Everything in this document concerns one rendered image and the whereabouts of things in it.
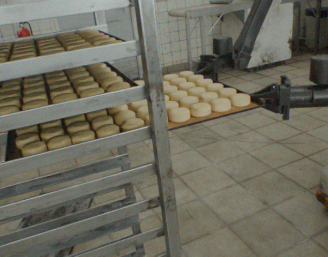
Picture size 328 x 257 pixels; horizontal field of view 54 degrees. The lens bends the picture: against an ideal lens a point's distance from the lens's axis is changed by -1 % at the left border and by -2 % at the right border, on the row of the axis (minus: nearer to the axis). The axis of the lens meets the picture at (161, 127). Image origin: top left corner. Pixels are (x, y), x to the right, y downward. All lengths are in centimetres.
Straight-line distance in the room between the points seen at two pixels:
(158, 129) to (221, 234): 125
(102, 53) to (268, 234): 146
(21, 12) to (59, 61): 10
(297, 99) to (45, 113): 58
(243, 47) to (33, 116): 85
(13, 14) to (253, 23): 89
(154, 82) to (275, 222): 144
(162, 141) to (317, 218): 145
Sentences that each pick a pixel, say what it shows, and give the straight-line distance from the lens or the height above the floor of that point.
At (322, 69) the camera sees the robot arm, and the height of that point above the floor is 103.
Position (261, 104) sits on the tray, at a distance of 84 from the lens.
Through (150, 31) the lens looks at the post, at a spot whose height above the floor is 117.
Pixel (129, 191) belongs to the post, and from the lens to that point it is 126.
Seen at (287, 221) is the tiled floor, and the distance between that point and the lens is 195.
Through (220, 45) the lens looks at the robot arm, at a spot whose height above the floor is 103.
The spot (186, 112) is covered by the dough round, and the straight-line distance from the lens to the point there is 75.
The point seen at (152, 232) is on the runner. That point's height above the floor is 70.
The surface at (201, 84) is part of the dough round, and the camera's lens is 97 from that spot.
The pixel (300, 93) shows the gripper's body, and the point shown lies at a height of 97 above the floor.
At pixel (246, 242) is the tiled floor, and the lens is 180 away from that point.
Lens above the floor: 125
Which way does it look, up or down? 24 degrees down
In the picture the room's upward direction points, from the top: 7 degrees counter-clockwise
